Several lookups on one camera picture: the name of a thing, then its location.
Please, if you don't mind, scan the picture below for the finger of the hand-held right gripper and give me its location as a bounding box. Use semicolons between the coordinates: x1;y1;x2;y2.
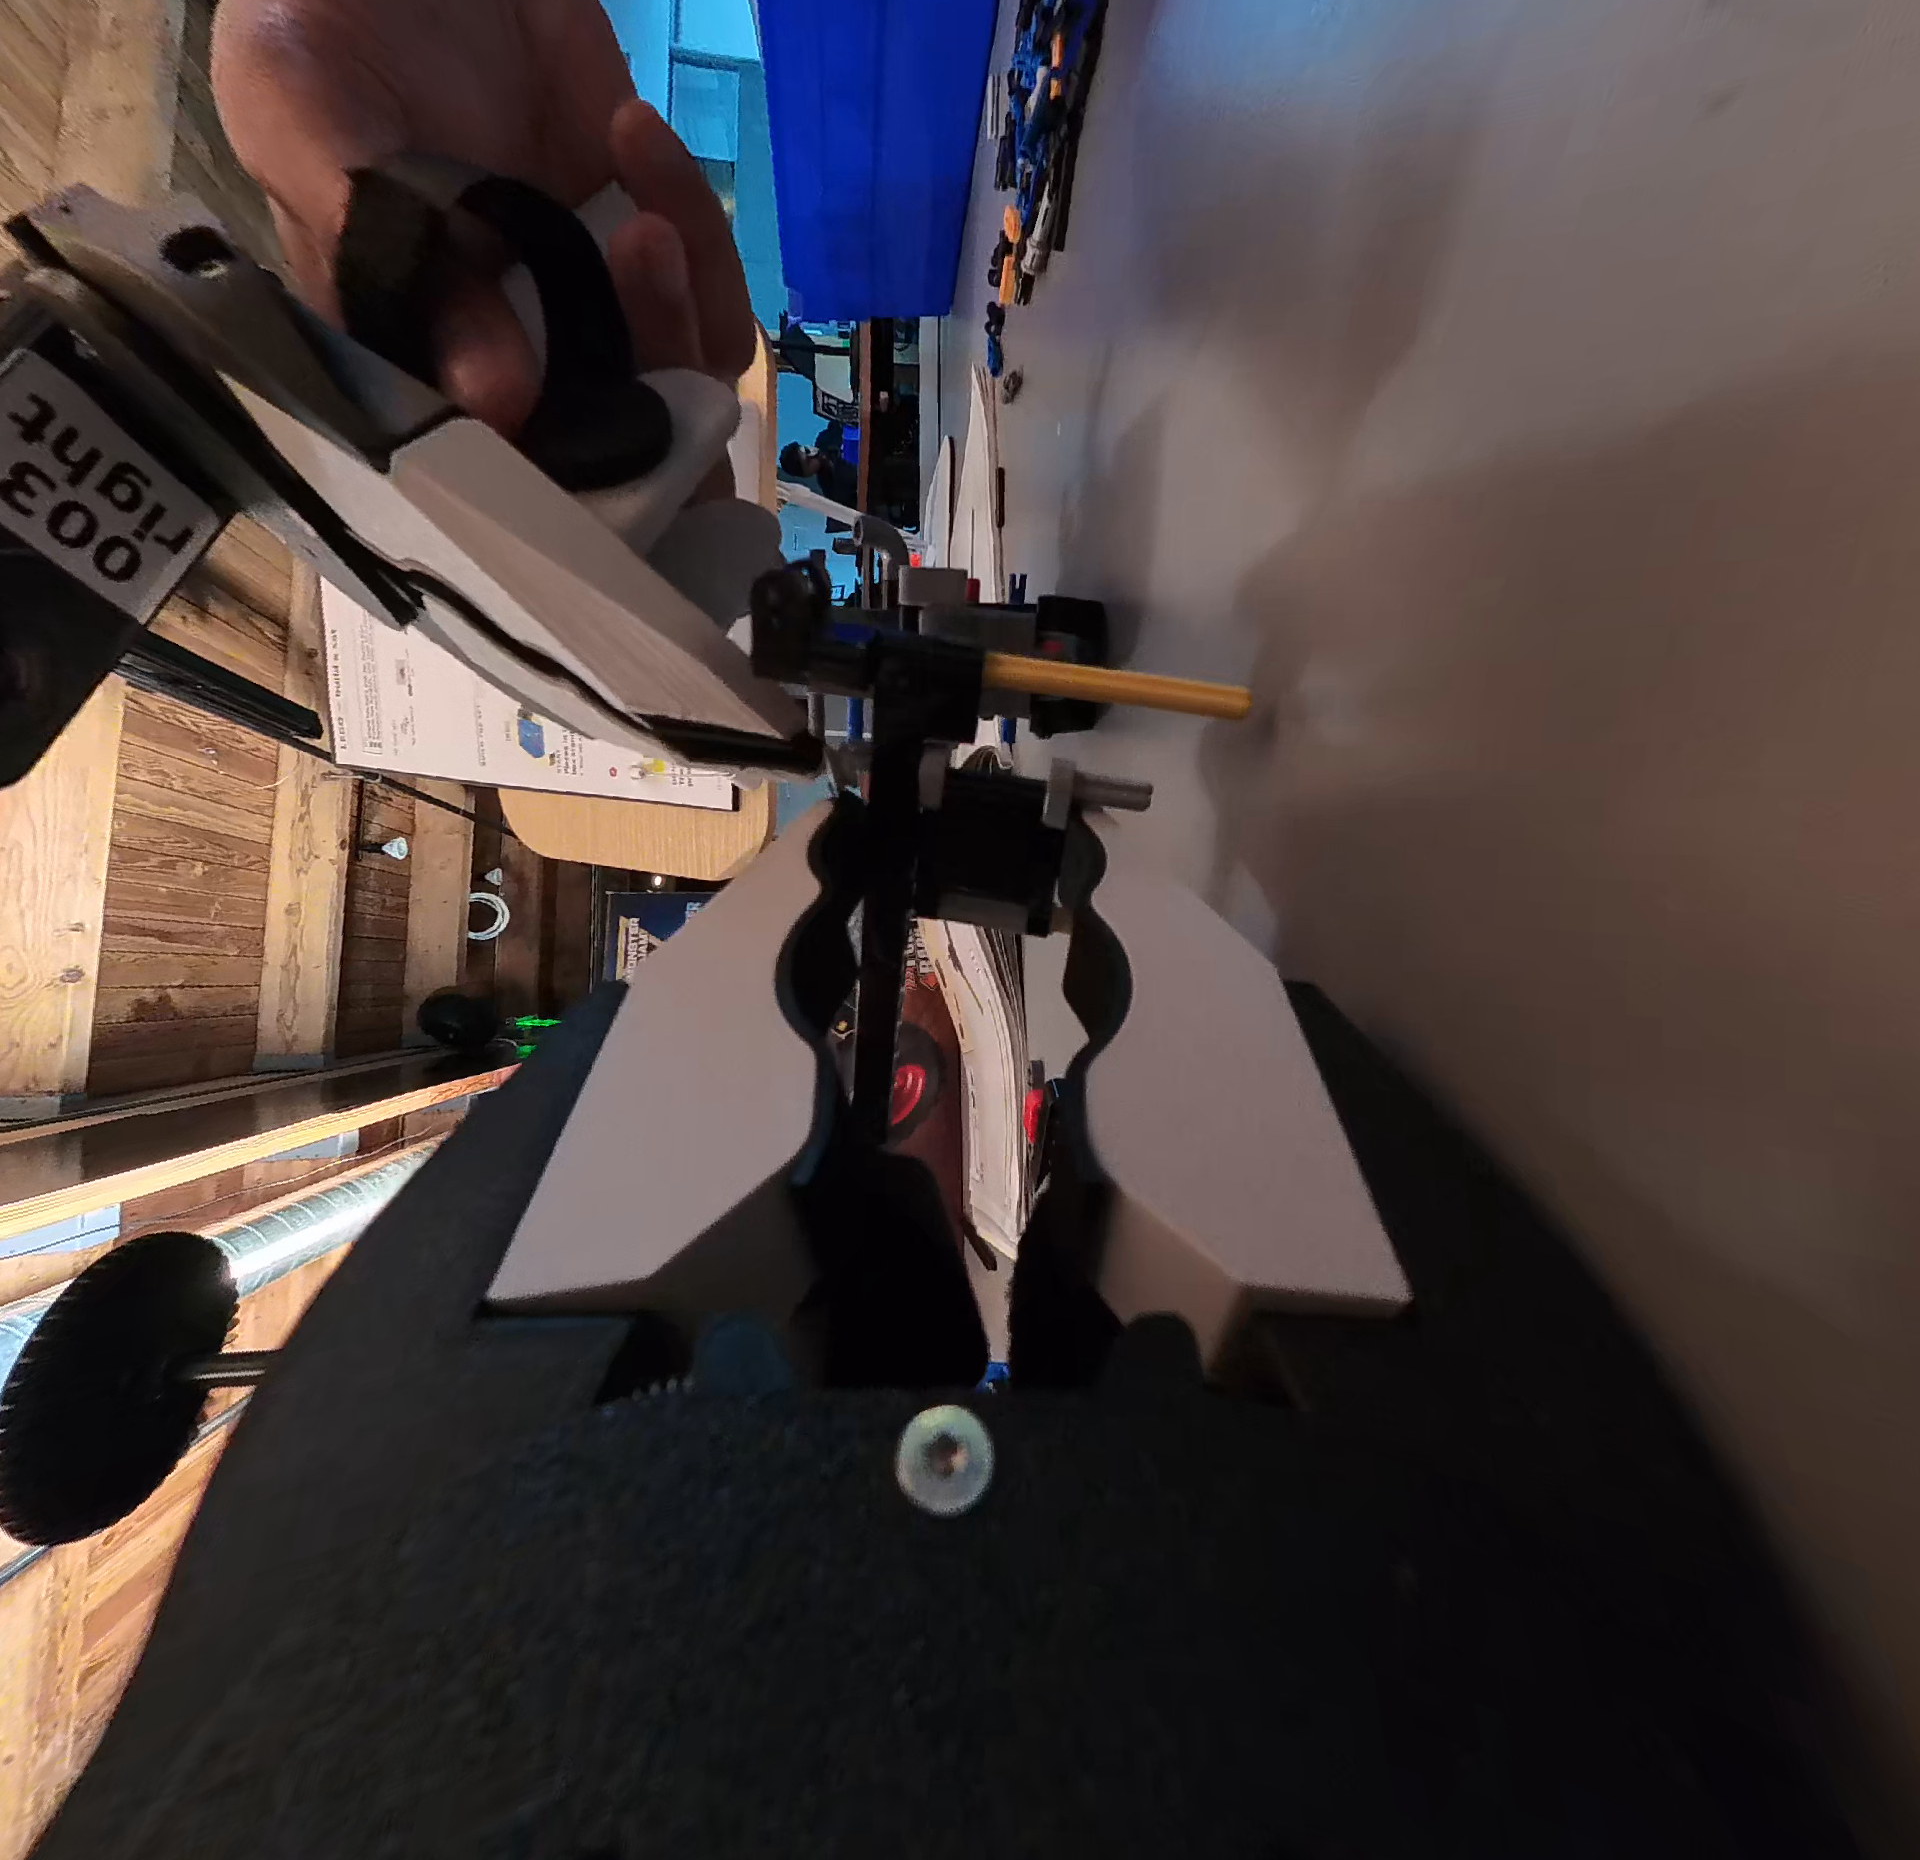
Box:
231;378;823;748
324;554;829;783

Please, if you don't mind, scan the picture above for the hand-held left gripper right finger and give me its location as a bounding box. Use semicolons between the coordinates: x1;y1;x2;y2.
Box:
1063;823;1417;1372

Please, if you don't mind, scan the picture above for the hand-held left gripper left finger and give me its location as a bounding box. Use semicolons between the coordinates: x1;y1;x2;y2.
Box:
483;807;846;1357

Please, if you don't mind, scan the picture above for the black lego assembly yellow axle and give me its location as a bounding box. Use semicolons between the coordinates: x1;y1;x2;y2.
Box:
749;517;1255;1171

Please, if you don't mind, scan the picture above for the lego instruction booklet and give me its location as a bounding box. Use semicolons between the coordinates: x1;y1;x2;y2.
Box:
899;916;1087;1253

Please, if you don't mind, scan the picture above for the pile of loose lego pieces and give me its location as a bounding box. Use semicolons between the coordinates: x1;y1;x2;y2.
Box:
982;0;1115;397

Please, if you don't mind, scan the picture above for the person's right hand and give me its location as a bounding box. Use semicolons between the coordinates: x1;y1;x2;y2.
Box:
210;0;758;445

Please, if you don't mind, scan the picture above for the dark printed box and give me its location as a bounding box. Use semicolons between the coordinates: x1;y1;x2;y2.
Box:
597;885;726;993

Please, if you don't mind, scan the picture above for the black gear wheel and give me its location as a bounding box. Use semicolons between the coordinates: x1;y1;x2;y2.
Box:
0;1229;280;1551

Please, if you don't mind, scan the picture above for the white printed wall sheet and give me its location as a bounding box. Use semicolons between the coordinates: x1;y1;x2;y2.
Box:
319;576;749;816

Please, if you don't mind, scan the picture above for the silver metal duct pipe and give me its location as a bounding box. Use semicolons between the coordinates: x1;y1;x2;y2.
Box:
0;1137;505;1583

